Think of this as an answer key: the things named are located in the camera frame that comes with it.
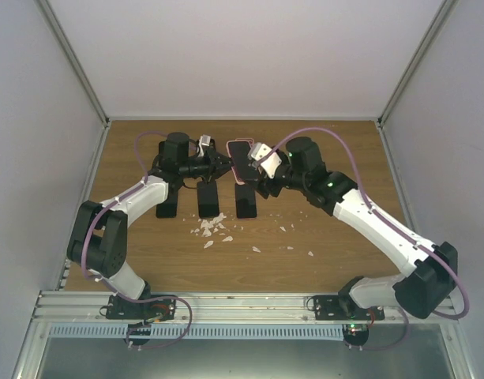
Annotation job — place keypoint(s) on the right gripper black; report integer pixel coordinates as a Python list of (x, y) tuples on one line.
[(266, 189)]

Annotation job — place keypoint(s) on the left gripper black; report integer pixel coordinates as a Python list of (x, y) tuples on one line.
[(215, 166)]

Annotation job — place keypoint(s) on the pink case phone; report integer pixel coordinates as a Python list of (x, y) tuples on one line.
[(238, 151), (245, 202)]

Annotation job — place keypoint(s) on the black phone face down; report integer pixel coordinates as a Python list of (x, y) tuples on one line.
[(207, 200)]

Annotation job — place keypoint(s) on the black phone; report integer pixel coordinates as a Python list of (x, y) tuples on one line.
[(168, 209)]

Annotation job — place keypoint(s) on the black phone case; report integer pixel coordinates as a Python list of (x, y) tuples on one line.
[(161, 149)]

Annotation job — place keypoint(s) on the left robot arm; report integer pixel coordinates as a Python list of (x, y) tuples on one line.
[(98, 241)]

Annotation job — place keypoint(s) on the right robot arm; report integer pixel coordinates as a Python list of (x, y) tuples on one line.
[(427, 271)]

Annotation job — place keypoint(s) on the white debris pile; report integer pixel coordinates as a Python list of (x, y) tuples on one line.
[(266, 234)]

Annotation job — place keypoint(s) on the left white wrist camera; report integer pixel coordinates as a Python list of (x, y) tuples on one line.
[(205, 145)]

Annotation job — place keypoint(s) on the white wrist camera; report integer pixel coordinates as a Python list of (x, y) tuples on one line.
[(261, 156), (205, 145)]

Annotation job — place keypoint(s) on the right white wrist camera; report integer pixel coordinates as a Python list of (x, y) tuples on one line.
[(261, 156)]

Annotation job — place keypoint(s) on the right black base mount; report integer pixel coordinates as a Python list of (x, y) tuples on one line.
[(330, 308)]

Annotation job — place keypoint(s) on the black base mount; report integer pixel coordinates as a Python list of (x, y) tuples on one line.
[(157, 310), (330, 308)]

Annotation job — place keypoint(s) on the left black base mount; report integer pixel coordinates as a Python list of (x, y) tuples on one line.
[(157, 310)]

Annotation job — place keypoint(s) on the aluminium front rail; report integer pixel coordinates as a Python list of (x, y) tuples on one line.
[(208, 308)]

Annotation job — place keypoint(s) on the grey slotted cable duct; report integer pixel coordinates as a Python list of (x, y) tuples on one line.
[(205, 331)]

